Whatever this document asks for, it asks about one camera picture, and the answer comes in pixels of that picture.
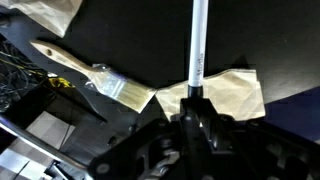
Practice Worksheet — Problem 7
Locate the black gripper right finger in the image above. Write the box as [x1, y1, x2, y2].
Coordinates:
[195, 99, 254, 180]

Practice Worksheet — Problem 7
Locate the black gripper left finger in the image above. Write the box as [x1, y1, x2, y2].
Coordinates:
[180, 98, 214, 180]

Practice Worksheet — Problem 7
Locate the white-barrelled black sharpie marker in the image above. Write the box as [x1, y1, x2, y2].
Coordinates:
[188, 0, 209, 97]

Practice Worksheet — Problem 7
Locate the tan paper bag under cup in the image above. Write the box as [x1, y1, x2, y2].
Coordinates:
[0, 0, 83, 38]

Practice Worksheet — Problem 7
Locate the blue mat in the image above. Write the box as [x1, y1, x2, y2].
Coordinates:
[264, 87, 320, 141]

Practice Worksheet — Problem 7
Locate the wooden handled paint brush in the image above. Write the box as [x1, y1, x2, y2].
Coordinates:
[30, 40, 156, 113]

